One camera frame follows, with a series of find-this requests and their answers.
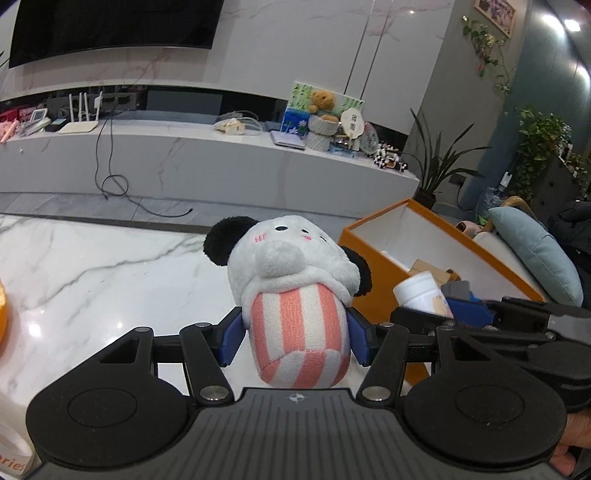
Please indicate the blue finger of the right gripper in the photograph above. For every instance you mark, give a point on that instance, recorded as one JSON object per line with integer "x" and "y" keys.
{"x": 418, "y": 322}
{"x": 475, "y": 314}

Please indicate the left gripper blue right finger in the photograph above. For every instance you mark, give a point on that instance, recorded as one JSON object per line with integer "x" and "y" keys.
{"x": 382, "y": 348}

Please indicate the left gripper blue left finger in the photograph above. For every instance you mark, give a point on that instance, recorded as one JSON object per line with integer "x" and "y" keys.
{"x": 207, "y": 349}

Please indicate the black gift box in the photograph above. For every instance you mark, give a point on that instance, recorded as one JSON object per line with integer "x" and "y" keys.
{"x": 458, "y": 289}

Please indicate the floral white cream tube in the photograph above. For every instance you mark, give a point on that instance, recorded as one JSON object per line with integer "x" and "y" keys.
{"x": 421, "y": 292}

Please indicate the brown cardboard box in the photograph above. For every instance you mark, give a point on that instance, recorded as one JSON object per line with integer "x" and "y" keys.
{"x": 441, "y": 276}

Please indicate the white black plush toy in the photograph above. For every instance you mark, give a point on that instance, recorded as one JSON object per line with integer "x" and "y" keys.
{"x": 293, "y": 284}

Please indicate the person's right hand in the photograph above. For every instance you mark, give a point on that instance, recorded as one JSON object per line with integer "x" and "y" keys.
{"x": 577, "y": 434}

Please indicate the light blue cushion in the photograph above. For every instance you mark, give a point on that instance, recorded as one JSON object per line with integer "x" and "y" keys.
{"x": 540, "y": 253}

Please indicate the green potted plant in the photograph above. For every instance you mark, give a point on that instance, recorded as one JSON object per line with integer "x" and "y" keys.
{"x": 436, "y": 163}

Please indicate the long grey tv console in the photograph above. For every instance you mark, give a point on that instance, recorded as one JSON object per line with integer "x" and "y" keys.
{"x": 191, "y": 161}

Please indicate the silver laptop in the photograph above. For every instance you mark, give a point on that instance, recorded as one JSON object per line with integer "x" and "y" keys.
{"x": 287, "y": 140}

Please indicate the white round fan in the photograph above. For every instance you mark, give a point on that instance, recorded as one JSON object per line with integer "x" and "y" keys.
{"x": 352, "y": 123}

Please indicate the orange peel bowl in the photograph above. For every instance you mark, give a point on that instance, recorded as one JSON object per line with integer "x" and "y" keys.
{"x": 3, "y": 312}

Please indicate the brown teddy bear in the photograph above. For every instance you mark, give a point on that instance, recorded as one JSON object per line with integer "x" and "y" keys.
{"x": 322, "y": 104}

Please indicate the white wifi router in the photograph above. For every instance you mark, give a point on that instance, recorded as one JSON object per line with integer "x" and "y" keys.
{"x": 84, "y": 113}

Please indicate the black television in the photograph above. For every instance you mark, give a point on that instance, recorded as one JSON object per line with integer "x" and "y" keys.
{"x": 46, "y": 29}

